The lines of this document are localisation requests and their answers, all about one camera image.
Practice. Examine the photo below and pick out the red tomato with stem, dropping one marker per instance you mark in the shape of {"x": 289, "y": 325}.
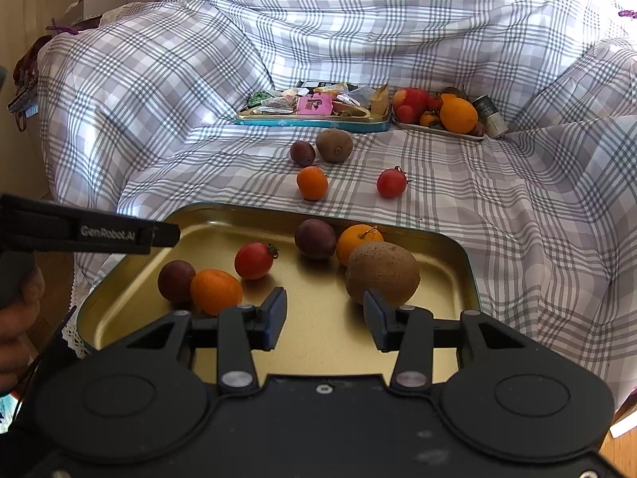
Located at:
{"x": 434, "y": 103}

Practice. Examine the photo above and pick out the gold metal tray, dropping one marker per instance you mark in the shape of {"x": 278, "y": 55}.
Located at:
{"x": 308, "y": 298}

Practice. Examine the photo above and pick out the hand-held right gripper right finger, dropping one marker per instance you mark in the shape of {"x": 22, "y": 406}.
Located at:
{"x": 374, "y": 318}

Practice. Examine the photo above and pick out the brown round fruit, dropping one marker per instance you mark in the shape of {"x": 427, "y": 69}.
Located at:
{"x": 454, "y": 92}

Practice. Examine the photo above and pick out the small tangerine on plate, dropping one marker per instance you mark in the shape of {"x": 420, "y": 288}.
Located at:
{"x": 429, "y": 119}

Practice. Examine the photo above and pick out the teal metal tray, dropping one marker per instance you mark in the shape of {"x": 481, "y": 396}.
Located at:
{"x": 308, "y": 123}

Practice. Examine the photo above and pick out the dark purple fruit on plate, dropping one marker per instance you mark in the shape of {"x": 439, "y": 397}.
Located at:
{"x": 477, "y": 129}

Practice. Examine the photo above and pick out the white lace cloth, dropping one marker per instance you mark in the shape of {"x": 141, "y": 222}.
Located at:
{"x": 74, "y": 328}

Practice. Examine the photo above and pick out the grey plaid blanket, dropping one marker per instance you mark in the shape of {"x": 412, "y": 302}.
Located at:
{"x": 448, "y": 209}

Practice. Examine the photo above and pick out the red yellow apple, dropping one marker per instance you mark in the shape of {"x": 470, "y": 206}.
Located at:
{"x": 412, "y": 98}

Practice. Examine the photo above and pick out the dark purple passion fruit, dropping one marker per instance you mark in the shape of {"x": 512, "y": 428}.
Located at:
{"x": 176, "y": 281}
{"x": 302, "y": 153}
{"x": 315, "y": 238}

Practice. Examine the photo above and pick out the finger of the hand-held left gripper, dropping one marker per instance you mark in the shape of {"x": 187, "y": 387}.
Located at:
{"x": 165, "y": 239}

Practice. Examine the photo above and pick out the brown kiwi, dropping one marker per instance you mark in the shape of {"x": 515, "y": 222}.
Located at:
{"x": 334, "y": 145}
{"x": 382, "y": 273}

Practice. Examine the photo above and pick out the small orange tangerine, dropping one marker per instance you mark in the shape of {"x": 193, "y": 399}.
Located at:
{"x": 312, "y": 182}
{"x": 215, "y": 291}
{"x": 359, "y": 244}

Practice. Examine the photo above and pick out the green white can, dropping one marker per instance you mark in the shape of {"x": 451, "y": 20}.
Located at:
{"x": 490, "y": 117}

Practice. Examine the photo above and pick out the person's left hand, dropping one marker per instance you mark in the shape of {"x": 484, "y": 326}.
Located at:
{"x": 20, "y": 338}

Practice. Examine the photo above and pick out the white plate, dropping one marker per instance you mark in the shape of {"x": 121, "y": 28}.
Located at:
{"x": 433, "y": 130}

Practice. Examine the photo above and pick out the white cardboard box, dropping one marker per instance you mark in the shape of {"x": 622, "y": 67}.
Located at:
{"x": 94, "y": 7}

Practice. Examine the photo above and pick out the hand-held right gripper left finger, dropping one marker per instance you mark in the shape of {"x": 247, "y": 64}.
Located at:
{"x": 276, "y": 318}

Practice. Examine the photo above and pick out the large orange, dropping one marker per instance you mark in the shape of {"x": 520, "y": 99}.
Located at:
{"x": 458, "y": 114}

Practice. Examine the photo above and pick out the small red round fruit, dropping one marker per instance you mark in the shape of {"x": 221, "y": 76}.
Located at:
{"x": 405, "y": 113}

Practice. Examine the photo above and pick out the pile of snack packets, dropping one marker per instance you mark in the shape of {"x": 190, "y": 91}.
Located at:
{"x": 278, "y": 102}

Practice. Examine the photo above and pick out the red cherry tomato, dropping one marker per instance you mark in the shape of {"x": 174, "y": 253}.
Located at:
{"x": 391, "y": 182}
{"x": 255, "y": 260}

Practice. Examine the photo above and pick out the purple clip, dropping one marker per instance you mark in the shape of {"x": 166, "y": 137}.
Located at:
{"x": 62, "y": 26}
{"x": 627, "y": 12}

